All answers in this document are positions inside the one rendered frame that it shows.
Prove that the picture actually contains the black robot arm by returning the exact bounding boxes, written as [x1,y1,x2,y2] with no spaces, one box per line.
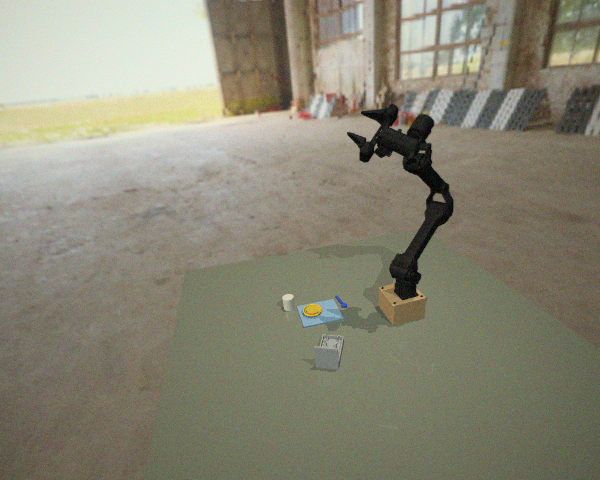
[389,114,453,300]

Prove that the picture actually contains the grey dish rack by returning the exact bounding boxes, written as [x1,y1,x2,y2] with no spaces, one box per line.
[314,334,344,370]

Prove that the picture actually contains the light blue flat slab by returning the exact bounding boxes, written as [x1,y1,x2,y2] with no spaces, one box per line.
[297,299,344,328]

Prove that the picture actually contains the beige cylinder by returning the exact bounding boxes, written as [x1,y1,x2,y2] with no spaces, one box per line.
[282,294,295,311]

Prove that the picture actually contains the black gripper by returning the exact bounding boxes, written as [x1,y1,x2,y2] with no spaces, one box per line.
[347,104,404,163]

